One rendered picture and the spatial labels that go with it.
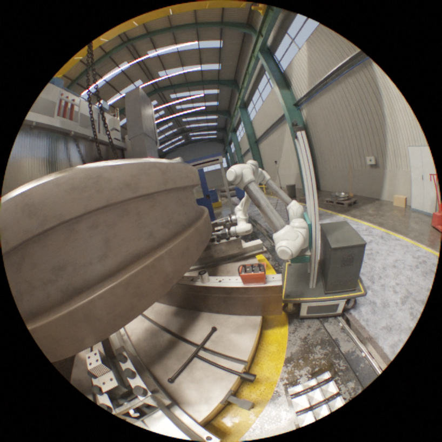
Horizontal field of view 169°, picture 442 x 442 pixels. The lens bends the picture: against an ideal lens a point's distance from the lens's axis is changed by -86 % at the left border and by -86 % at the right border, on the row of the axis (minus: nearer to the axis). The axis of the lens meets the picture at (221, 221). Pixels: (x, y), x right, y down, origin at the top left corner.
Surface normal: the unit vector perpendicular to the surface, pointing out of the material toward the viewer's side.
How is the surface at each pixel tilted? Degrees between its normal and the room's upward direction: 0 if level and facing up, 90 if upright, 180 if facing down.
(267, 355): 0
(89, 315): 90
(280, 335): 0
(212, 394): 0
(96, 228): 90
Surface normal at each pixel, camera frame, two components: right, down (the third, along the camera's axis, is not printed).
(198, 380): -0.22, -0.94
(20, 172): 0.97, -0.24
